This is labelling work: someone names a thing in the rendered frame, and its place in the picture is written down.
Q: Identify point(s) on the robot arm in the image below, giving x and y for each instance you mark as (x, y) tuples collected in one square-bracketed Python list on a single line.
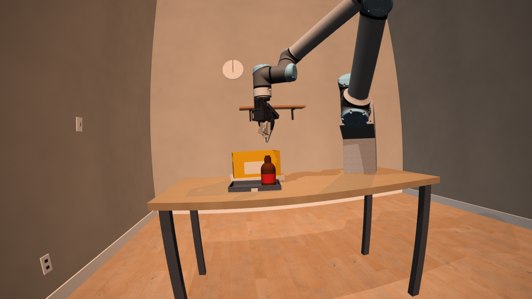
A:
[(355, 86)]

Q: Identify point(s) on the brown glass bottle with red label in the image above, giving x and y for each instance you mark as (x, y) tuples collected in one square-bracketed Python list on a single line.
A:
[(268, 172)]

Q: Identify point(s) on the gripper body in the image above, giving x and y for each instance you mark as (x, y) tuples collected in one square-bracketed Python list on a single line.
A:
[(261, 114)]

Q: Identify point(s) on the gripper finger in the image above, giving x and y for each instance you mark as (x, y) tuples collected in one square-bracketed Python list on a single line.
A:
[(269, 127), (260, 130)]

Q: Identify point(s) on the yellow bottle crate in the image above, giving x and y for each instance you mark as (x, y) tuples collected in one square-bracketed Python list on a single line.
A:
[(248, 163)]

